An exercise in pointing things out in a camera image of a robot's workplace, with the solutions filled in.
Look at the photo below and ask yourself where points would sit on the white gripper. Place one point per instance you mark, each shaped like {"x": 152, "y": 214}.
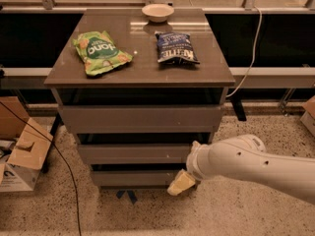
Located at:
{"x": 192, "y": 163}

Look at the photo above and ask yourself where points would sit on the grey bottom drawer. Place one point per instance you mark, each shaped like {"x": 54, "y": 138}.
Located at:
{"x": 156, "y": 178}

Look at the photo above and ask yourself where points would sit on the grey drawer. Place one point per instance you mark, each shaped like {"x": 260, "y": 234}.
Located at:
{"x": 135, "y": 154}
{"x": 156, "y": 178}
{"x": 140, "y": 119}

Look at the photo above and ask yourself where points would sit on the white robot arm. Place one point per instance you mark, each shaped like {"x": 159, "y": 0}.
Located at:
{"x": 245, "y": 158}

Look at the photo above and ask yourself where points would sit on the grey middle drawer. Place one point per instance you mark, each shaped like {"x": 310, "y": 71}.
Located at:
{"x": 135, "y": 154}

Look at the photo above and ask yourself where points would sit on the grey drawer cabinet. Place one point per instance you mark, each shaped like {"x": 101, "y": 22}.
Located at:
{"x": 143, "y": 81}

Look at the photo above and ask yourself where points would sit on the grey top drawer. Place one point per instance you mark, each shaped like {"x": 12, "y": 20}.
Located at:
{"x": 140, "y": 119}

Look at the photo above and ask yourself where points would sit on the open cardboard box left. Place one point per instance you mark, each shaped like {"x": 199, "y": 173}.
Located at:
{"x": 24, "y": 147}

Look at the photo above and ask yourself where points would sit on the blue tape mark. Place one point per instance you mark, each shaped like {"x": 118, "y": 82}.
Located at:
{"x": 131, "y": 195}

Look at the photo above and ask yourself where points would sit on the blue Kettle chips bag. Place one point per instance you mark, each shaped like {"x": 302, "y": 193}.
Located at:
{"x": 175, "y": 48}

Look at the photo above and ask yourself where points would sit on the cardboard box right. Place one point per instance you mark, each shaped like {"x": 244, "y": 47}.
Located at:
{"x": 308, "y": 118}

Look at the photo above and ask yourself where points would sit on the green snack bag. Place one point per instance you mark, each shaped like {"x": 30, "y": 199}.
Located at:
{"x": 99, "y": 53}

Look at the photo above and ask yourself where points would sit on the white bowl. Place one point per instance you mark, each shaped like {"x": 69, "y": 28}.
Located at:
{"x": 157, "y": 13}

